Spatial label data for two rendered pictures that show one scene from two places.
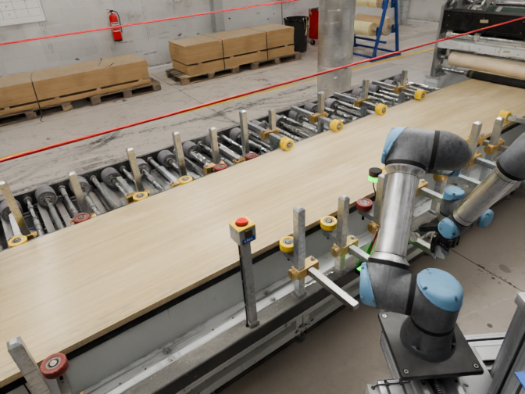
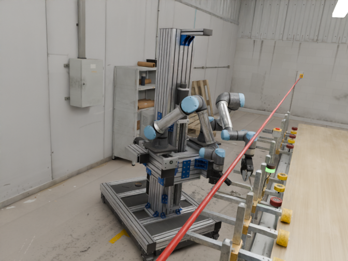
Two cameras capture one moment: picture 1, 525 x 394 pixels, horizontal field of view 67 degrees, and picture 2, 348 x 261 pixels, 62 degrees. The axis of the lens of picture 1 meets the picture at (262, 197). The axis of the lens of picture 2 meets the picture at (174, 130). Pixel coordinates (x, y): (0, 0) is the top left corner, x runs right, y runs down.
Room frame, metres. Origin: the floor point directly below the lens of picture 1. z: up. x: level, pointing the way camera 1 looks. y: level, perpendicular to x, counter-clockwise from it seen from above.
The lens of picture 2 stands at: (2.79, -2.13, 1.85)
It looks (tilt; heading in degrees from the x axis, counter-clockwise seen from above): 15 degrees down; 147
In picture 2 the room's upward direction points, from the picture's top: 5 degrees clockwise
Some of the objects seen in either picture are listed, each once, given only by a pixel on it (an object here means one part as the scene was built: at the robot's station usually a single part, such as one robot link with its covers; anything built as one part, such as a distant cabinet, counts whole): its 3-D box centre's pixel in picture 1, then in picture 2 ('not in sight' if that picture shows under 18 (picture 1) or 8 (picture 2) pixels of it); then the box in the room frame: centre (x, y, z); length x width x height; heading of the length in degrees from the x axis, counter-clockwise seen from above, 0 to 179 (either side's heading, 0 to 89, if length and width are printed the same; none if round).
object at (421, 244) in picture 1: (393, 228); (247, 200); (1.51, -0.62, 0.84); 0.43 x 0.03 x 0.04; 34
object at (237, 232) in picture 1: (242, 231); (276, 133); (1.12, 0.08, 1.18); 0.07 x 0.07 x 0.08; 34
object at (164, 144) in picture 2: not in sight; (160, 140); (0.74, -0.95, 1.09); 0.15 x 0.15 x 0.10
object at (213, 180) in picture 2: (446, 234); (216, 176); (1.30, -0.77, 0.97); 0.09 x 0.08 x 0.12; 34
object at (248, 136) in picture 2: not in sight; (250, 140); (1.46, -0.63, 1.29); 0.09 x 0.08 x 0.11; 156
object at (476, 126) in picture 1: (468, 161); (235, 247); (1.96, -1.18, 0.94); 0.04 x 0.04 x 0.48; 34
